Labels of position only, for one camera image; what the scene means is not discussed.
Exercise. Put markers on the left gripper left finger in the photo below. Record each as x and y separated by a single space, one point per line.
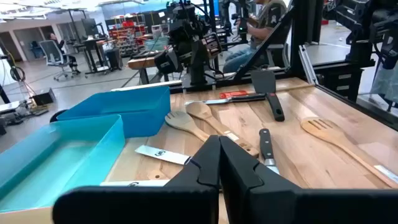
186 202

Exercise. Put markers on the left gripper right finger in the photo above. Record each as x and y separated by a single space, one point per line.
264 202

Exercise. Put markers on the plain wooden spoon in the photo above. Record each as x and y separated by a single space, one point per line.
200 112

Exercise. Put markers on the forked wooden spoon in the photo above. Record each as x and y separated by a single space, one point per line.
182 121

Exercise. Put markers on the black square-head spatula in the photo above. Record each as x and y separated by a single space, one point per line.
263 81

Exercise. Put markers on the slotted wooden spoon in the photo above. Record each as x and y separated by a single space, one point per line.
323 129

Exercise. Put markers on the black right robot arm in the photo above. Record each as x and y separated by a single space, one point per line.
198 76

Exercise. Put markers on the wooden workbench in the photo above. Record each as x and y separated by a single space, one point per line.
140 63

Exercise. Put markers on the storage shelf red bins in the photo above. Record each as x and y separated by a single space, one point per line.
127 34

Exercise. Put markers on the dark blue plastic bin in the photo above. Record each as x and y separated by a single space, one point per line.
140 121

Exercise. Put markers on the black standing desk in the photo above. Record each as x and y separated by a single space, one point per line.
93 43

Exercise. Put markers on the black computer monitor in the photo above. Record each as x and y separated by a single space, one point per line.
90 27

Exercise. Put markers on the person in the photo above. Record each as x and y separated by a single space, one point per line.
57 43
267 18

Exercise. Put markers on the grey office chair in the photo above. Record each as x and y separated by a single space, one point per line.
51 56

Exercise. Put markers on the black floor box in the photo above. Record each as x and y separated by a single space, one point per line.
43 98

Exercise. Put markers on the black cabinet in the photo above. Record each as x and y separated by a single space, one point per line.
339 81

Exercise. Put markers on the teal green plastic bin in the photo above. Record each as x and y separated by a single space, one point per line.
46 161

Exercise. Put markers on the grey floor equipment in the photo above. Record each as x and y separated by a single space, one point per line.
18 112

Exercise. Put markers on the clear plastic sheet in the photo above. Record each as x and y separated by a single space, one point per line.
385 84

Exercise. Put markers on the neighbouring black robot rig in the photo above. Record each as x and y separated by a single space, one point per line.
357 18

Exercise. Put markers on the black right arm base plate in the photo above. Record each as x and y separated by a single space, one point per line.
211 84

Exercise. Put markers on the black metal table frame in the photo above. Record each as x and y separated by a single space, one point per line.
342 99

